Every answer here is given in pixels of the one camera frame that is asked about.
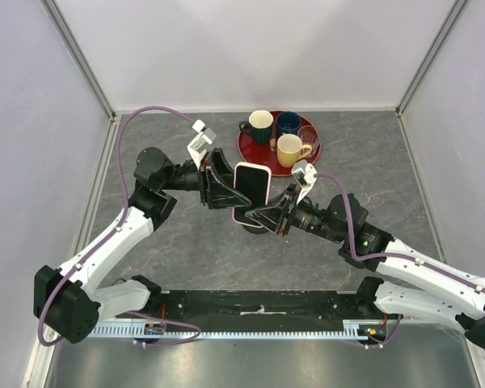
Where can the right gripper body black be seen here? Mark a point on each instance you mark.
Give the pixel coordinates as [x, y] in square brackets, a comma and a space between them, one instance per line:
[285, 225]

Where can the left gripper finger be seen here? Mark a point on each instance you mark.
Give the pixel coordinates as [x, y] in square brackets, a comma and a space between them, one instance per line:
[226, 197]
[221, 171]

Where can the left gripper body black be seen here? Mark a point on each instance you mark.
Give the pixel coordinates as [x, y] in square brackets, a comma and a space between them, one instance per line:
[205, 183]

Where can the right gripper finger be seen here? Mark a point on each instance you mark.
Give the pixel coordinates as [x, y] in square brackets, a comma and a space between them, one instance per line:
[281, 201]
[269, 217]

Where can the black phone stand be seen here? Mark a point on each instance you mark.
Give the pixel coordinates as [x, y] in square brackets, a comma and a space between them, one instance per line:
[254, 229]

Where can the phone with pink case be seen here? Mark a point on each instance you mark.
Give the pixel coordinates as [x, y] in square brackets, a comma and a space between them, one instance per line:
[253, 181]

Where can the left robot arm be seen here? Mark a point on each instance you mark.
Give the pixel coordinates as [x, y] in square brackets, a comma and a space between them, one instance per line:
[68, 298]

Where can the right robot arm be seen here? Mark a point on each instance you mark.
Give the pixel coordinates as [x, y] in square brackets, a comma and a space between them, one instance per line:
[406, 282]

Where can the red round tray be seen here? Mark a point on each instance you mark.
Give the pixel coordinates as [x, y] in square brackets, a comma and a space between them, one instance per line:
[266, 155]

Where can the yellow mug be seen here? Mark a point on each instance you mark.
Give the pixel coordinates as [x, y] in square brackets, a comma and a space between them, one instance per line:
[290, 149]

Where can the dark green mug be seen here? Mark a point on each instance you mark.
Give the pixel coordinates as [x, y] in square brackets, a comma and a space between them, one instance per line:
[258, 126]

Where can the clear glass cup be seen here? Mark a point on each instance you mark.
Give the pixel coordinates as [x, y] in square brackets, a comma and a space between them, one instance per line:
[309, 135]

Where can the dark blue mug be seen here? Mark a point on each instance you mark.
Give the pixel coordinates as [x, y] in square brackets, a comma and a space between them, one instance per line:
[288, 123]

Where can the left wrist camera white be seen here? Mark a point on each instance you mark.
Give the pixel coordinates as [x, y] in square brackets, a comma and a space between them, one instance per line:
[199, 145]

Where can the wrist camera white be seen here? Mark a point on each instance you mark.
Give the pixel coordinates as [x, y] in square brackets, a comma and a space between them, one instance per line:
[304, 173]
[199, 145]

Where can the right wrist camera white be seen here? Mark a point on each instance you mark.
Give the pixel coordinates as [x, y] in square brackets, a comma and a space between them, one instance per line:
[304, 173]

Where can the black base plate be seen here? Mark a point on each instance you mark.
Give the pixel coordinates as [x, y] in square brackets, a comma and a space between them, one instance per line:
[256, 310]

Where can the slotted cable duct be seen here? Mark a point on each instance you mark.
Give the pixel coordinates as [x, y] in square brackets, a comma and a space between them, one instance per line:
[145, 330]

